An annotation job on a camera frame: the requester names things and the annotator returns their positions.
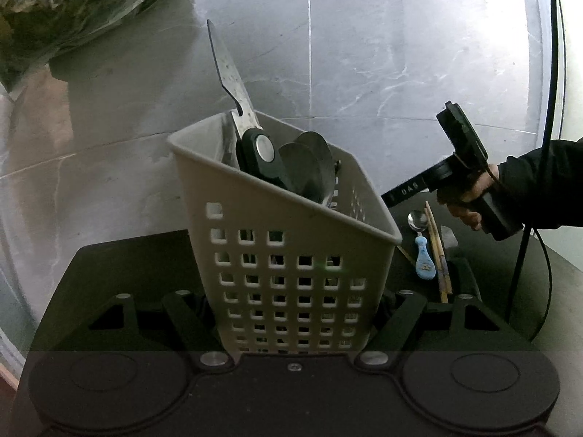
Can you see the steel spoon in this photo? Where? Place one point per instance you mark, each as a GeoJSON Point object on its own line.
{"type": "Point", "coordinates": [298, 168]}
{"type": "Point", "coordinates": [321, 150]}

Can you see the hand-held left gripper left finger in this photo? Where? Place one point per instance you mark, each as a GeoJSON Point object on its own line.
{"type": "Point", "coordinates": [182, 309]}

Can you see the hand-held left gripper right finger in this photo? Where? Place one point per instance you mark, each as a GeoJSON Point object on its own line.
{"type": "Point", "coordinates": [405, 314]}

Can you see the clear bag of dried leaves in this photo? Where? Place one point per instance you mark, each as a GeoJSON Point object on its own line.
{"type": "Point", "coordinates": [68, 18]}

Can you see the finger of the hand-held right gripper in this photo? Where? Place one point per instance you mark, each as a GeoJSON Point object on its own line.
{"type": "Point", "coordinates": [405, 191]}

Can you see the wooden chopstick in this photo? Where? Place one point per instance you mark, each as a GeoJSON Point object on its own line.
{"type": "Point", "coordinates": [436, 250]}
{"type": "Point", "coordinates": [447, 277]}

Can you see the person's right hand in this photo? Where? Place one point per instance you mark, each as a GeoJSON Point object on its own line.
{"type": "Point", "coordinates": [485, 182]}

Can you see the white perforated utensil basket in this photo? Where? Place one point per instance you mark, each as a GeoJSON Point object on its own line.
{"type": "Point", "coordinates": [273, 218]}

